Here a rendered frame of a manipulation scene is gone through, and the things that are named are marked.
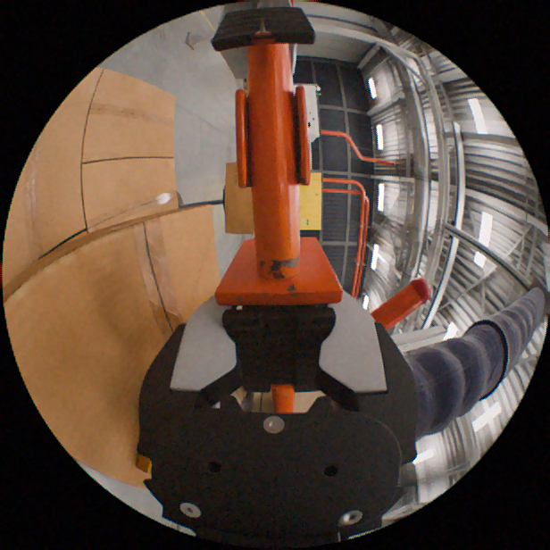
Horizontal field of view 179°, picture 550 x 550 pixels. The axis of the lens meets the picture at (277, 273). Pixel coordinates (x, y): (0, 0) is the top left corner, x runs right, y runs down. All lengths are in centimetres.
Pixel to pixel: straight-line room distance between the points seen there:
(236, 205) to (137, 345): 145
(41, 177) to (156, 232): 46
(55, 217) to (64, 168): 13
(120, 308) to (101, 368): 5
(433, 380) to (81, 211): 84
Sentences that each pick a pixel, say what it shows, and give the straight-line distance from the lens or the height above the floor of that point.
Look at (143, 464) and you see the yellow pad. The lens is 21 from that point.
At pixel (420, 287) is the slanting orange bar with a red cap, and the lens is 17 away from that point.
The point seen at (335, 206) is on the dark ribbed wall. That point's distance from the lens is 1103.
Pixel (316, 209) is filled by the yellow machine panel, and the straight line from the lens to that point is 755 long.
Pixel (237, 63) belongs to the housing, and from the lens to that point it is 15.
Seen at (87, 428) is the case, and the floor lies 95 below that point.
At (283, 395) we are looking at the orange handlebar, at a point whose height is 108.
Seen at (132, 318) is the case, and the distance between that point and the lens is 18.
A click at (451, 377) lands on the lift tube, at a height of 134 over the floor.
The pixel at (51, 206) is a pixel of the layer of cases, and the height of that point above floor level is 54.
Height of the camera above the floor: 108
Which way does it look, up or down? 2 degrees down
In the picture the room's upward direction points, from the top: 89 degrees clockwise
